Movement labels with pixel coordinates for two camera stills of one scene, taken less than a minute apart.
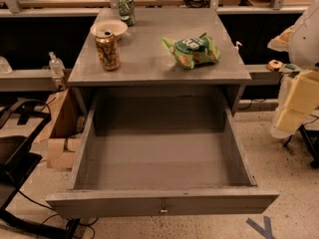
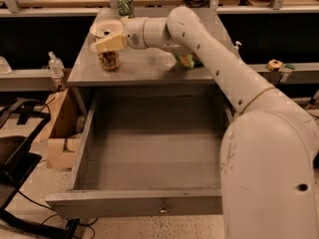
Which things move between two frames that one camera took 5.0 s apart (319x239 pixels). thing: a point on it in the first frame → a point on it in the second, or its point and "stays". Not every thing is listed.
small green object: (290, 66) stays
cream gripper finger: (282, 41) → (133, 27)
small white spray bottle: (237, 43) stays
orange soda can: (108, 47) stays
